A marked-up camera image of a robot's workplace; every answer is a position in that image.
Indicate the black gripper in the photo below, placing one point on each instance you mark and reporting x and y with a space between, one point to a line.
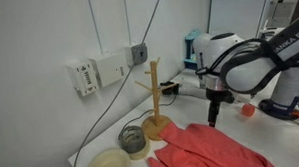
214 96

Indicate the red sweatshirt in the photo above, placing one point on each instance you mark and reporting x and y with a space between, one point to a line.
208 148

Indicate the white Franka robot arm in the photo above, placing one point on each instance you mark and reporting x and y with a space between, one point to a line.
256 73

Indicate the orange ball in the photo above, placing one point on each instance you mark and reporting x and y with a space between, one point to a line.
248 110

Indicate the black plug adapter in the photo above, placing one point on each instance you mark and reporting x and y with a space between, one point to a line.
169 87

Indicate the wooden mug tree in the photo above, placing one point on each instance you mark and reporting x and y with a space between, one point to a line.
155 93

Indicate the cream tape roll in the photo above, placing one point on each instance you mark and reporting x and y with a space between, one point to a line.
142 154

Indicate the grey tape roll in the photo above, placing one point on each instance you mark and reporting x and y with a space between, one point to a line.
132 139

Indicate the grey junction box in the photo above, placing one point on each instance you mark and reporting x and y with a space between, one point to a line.
137 54

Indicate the white background device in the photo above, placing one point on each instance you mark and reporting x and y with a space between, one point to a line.
269 31

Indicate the cream bowl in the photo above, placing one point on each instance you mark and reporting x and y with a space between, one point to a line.
109 163

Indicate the white wall box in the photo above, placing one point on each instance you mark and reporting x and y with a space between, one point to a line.
110 70

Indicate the white wall conduit pipe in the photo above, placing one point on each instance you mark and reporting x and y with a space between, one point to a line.
127 21
94 25

